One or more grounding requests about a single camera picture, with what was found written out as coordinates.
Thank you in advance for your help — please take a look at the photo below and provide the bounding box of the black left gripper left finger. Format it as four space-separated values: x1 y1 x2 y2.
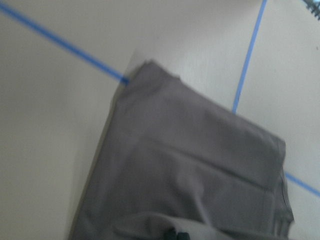
163 228 176 240

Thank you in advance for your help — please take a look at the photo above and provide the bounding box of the dark brown t-shirt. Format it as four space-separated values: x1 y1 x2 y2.
69 61 294 240

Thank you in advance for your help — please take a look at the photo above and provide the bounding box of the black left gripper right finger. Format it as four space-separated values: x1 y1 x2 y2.
176 232 190 240

